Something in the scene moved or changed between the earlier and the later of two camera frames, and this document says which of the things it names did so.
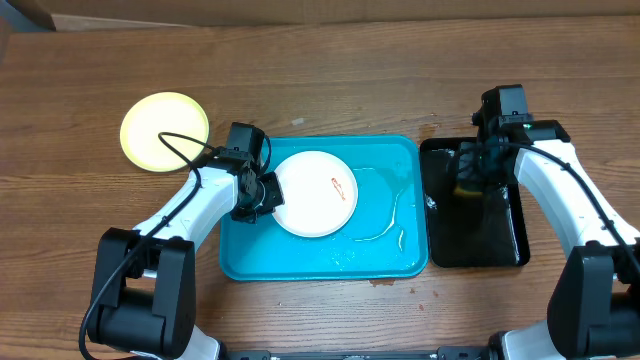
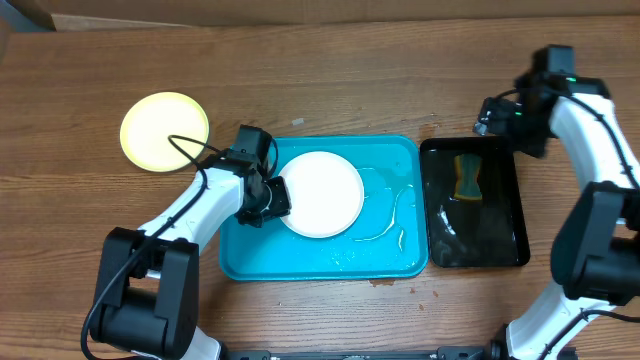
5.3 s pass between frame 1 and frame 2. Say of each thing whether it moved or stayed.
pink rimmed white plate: stayed
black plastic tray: stayed
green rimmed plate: stayed
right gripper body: moved
